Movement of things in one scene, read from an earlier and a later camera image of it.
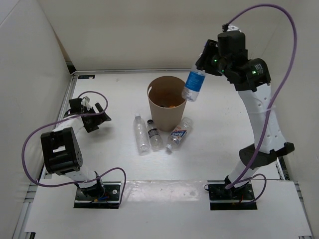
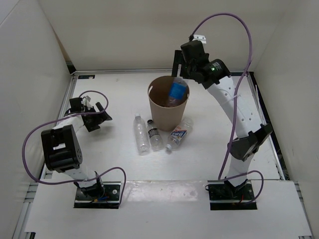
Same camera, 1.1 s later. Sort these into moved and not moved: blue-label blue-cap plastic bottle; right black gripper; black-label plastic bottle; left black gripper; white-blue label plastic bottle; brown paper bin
Moved: right black gripper; blue-label blue-cap plastic bottle
Not moved: white-blue label plastic bottle; left black gripper; brown paper bin; black-label plastic bottle
